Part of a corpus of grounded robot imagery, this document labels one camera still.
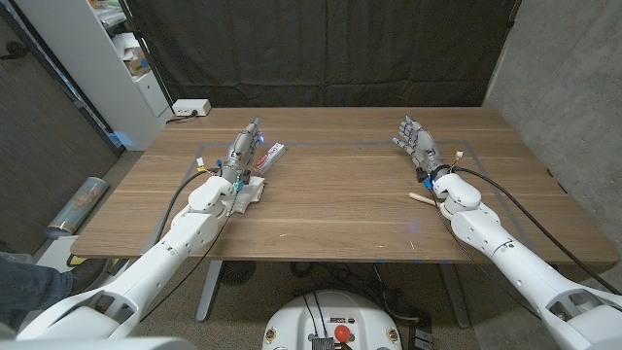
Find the black backdrop curtain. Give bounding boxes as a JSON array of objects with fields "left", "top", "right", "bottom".
[{"left": 119, "top": 0, "right": 524, "bottom": 109}]

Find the grey metal table leg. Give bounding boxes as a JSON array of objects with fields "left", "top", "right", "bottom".
[
  {"left": 438, "top": 262, "right": 471, "bottom": 330},
  {"left": 195, "top": 260, "right": 225, "bottom": 323}
]

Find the white power strip box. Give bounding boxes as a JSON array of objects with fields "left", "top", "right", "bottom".
[{"left": 171, "top": 98, "right": 213, "bottom": 118}]

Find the black round floor fan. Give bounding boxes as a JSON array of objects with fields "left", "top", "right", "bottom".
[{"left": 218, "top": 261, "right": 258, "bottom": 287}]

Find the black power adapter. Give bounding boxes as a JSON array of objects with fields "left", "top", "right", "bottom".
[{"left": 406, "top": 310, "right": 435, "bottom": 350}]

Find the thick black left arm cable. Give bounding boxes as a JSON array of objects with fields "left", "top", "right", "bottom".
[{"left": 154, "top": 167, "right": 223, "bottom": 247}]

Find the white red toothpaste box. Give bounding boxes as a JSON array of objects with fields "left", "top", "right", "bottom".
[{"left": 252, "top": 142, "right": 287, "bottom": 176}]

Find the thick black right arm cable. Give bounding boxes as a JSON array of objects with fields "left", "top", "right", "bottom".
[{"left": 451, "top": 165, "right": 622, "bottom": 297}]

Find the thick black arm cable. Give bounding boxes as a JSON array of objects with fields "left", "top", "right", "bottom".
[
  {"left": 451, "top": 165, "right": 622, "bottom": 297},
  {"left": 154, "top": 167, "right": 223, "bottom": 247}
]

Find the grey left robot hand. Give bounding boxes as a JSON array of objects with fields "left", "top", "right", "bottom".
[{"left": 219, "top": 116, "right": 266, "bottom": 185}]

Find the brown cardboard box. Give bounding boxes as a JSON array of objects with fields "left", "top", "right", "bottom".
[{"left": 123, "top": 47, "right": 152, "bottom": 78}]

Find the white shelf cabinet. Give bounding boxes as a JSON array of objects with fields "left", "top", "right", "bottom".
[{"left": 14, "top": 0, "right": 175, "bottom": 152}]

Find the person leg in jeans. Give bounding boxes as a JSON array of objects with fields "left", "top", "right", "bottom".
[{"left": 0, "top": 252, "right": 74, "bottom": 325}]

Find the light wooden stick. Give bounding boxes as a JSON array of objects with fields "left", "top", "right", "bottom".
[{"left": 408, "top": 192, "right": 444, "bottom": 208}]

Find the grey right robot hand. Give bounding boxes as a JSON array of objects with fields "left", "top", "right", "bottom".
[{"left": 392, "top": 115, "right": 451, "bottom": 179}]

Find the dark shoe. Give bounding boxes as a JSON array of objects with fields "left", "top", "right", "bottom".
[{"left": 67, "top": 257, "right": 111, "bottom": 296}]

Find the white robot torso base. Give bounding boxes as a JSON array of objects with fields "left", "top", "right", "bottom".
[{"left": 260, "top": 290, "right": 403, "bottom": 350}]

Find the white napkin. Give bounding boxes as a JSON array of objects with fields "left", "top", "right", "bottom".
[{"left": 227, "top": 175, "right": 267, "bottom": 215}]

